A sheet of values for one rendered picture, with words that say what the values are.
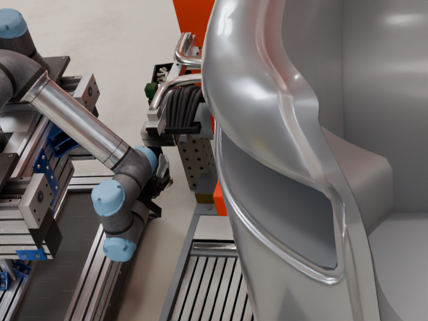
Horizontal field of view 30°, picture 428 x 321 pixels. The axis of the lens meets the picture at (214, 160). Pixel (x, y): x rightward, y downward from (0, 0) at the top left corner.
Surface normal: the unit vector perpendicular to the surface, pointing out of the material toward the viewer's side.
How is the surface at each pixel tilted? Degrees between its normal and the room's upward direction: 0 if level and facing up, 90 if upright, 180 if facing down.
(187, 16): 90
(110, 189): 0
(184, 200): 0
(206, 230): 0
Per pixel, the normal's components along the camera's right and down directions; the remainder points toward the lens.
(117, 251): -0.22, 0.66
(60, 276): -0.19, -0.75
